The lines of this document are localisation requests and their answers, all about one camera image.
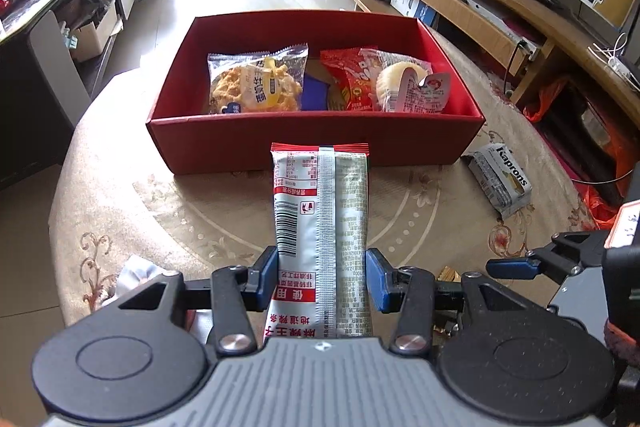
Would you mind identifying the red cardboard box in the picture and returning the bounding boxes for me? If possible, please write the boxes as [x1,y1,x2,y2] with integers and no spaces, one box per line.
[145,10,487,178]

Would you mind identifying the blue wafer biscuit packet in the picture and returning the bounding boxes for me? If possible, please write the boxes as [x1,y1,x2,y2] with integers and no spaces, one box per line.
[301,73,332,112]

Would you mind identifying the open cardboard box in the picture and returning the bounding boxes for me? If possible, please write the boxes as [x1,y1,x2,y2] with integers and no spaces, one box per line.
[69,4,122,64]

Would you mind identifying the white crumpled packet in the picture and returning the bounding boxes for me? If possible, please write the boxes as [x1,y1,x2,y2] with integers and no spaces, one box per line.
[116,255,217,343]

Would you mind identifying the clear round cake packet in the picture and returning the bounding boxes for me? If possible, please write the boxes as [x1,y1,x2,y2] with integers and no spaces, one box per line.
[360,48,435,114]

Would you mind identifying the gold snack packet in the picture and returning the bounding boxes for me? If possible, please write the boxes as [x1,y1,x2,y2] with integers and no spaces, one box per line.
[432,265,467,335]

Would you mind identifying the white and blue box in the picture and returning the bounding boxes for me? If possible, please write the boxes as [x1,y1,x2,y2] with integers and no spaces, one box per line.
[390,0,437,26]

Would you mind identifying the grey set-top device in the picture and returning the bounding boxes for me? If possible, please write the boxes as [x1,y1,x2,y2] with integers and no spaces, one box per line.
[439,0,542,60]

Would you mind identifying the orange plastic bag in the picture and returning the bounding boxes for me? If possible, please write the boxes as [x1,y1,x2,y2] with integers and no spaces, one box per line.
[522,77,640,220]

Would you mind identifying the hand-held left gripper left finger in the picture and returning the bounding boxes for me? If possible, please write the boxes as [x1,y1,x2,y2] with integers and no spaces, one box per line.
[117,247,279,356]

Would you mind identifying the dark low table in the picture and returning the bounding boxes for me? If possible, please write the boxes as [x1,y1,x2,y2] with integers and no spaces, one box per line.
[0,0,143,190]

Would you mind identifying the wooden TV cabinet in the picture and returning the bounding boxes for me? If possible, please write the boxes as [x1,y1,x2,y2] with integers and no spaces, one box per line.
[297,0,640,148]

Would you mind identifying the white charger cables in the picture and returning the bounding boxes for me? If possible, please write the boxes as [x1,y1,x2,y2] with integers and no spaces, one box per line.
[587,32,640,85]

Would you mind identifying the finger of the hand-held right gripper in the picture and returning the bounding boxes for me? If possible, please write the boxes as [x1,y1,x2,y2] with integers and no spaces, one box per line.
[486,230,609,287]

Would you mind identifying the clear floss cake packet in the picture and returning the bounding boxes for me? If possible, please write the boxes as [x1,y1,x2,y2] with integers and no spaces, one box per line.
[206,45,310,116]

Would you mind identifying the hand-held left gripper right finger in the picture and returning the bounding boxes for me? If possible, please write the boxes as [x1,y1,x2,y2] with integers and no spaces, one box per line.
[365,248,519,356]

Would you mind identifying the white red snack packet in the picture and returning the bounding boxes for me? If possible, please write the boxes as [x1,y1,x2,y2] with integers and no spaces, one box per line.
[261,142,375,342]

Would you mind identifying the grey wafer packet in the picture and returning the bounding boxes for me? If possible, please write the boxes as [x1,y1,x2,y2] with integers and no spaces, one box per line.
[461,142,534,220]

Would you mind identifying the black cable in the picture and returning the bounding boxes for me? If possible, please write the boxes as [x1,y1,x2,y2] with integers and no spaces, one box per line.
[501,38,532,94]

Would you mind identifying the white packet with red logo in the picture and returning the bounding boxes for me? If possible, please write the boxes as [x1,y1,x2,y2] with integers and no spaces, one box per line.
[397,72,452,114]

